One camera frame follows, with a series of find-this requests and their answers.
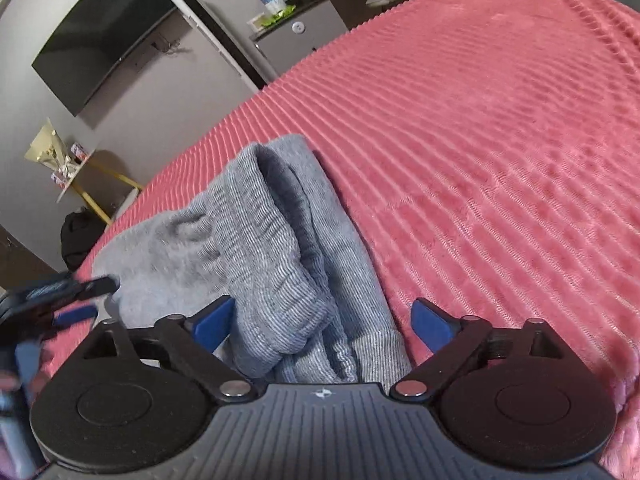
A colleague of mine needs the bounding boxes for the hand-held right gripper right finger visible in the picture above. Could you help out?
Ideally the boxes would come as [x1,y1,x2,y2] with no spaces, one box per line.
[390,298,569,404]

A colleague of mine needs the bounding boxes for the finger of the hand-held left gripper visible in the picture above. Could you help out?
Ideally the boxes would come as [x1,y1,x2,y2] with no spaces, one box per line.
[20,275,121,307]
[30,304,99,337]

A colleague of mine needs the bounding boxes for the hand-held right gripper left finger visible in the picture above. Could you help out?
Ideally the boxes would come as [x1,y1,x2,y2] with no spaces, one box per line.
[82,296,256,405]

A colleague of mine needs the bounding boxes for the grey pants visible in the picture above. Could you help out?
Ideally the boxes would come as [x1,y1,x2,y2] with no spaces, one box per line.
[91,134,413,386]

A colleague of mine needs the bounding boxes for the black bag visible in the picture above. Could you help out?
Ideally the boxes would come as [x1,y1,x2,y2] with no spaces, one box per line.
[60,207,108,271]

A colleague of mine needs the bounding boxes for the round side table yellow legs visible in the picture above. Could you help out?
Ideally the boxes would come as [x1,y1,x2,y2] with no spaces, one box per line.
[55,150,143,226]

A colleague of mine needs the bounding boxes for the wrapped flower bouquet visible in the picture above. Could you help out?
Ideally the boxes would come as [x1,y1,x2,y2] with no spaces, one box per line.
[25,117,73,176]

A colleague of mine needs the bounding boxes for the pink ribbed blanket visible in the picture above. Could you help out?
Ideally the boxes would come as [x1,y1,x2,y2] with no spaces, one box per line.
[40,0,640,480]

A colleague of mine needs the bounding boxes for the white standing column unit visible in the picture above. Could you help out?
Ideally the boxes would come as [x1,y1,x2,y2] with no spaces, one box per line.
[171,0,267,91]

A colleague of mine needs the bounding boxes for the grey bedside cabinet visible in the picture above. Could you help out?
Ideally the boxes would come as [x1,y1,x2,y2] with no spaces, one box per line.
[249,0,348,86]

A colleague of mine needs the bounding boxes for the green item on cabinet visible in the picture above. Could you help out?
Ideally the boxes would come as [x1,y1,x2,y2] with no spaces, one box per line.
[262,5,296,26]

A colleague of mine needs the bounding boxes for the wall-mounted black television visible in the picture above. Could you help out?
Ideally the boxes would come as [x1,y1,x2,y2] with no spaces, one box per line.
[31,0,179,117]

